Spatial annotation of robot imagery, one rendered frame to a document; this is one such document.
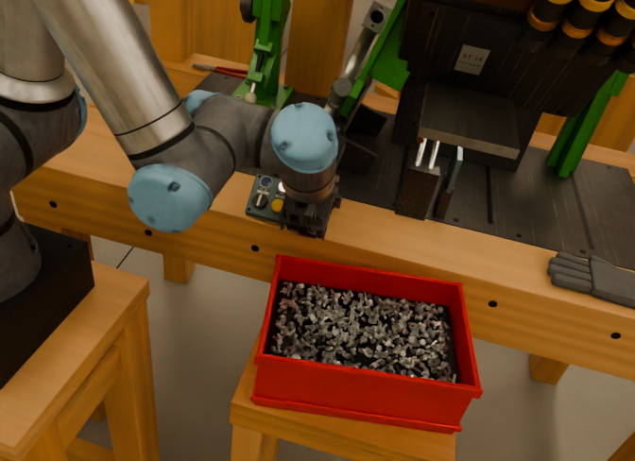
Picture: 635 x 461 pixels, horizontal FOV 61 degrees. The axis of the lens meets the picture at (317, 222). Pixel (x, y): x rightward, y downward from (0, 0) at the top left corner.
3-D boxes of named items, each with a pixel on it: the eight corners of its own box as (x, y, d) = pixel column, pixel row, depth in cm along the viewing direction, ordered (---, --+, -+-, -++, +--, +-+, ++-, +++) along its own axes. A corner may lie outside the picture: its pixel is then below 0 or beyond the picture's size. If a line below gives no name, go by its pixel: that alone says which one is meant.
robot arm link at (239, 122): (158, 111, 59) (252, 138, 58) (200, 76, 68) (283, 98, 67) (159, 171, 64) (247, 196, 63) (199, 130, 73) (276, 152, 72)
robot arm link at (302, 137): (276, 88, 62) (348, 107, 61) (283, 131, 72) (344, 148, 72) (253, 147, 60) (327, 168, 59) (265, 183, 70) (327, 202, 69)
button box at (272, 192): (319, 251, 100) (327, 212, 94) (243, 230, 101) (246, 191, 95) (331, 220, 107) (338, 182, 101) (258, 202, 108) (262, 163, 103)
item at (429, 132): (513, 166, 86) (520, 149, 85) (415, 143, 88) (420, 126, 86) (503, 76, 117) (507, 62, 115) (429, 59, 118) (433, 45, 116)
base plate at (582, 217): (672, 288, 103) (677, 281, 102) (135, 153, 113) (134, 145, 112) (624, 175, 136) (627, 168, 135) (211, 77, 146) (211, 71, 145)
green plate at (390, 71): (386, 116, 106) (443, 17, 92) (348, 96, 105) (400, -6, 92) (393, 93, 115) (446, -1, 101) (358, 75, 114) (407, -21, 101)
